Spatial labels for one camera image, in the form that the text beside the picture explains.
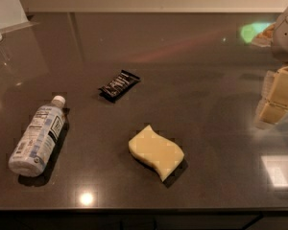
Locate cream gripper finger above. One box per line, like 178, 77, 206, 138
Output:
261, 65, 288, 107
253, 99, 288, 129

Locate yellow wavy sponge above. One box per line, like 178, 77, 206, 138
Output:
129, 125, 184, 182

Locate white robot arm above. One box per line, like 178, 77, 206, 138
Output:
252, 7, 288, 129

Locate black rxbar chocolate wrapper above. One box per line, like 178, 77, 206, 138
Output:
99, 70, 141, 103

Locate snack bag in background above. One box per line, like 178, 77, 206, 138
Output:
252, 23, 275, 47

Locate clear plastic water bottle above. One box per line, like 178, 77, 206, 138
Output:
8, 96, 65, 177

